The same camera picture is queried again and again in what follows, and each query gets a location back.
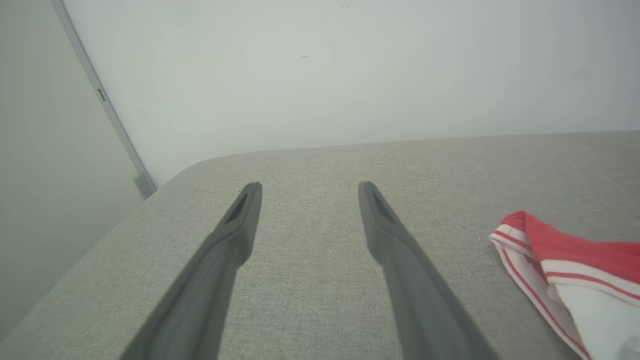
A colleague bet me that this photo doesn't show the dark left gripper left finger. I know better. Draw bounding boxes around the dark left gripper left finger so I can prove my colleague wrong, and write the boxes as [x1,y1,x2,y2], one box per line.
[119,181,263,360]

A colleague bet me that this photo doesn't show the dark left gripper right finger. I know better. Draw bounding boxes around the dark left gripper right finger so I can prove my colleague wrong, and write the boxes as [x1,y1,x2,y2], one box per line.
[357,180,501,360]

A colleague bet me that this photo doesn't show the red garment with white trim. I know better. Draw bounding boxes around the red garment with white trim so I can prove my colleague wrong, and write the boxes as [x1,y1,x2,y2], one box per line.
[488,209,640,360]

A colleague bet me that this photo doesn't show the grey wall corner trim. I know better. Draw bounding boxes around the grey wall corner trim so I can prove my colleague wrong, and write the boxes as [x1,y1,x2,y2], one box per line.
[49,0,157,200]

